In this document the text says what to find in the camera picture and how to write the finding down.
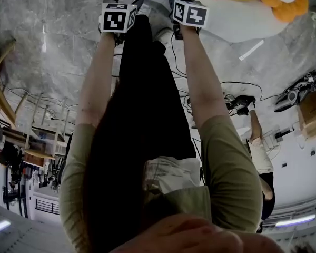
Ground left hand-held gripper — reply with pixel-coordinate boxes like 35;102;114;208
98;0;145;46

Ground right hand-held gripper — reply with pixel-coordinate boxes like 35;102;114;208
171;0;209;41

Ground person's left forearm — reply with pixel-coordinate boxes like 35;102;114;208
75;33;116;128

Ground person's right forearm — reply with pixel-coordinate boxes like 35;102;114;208
179;25;226;129

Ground white round table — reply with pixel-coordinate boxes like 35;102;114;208
136;0;293;43

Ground white shoe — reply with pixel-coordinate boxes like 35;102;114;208
154;27;173;43

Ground black trousers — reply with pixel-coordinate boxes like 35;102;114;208
120;14;197;160

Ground orange flower plush cushion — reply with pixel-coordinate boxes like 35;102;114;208
256;0;309;23

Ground spare grey gripper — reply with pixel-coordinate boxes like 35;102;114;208
275;71;316;113

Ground wooden oval side table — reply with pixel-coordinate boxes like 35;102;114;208
0;40;18;128

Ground cardboard box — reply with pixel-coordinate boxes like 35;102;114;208
296;88;316;139

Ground olive and white shirt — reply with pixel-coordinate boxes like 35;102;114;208
58;114;263;253

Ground person's face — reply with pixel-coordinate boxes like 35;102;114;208
113;212;285;253

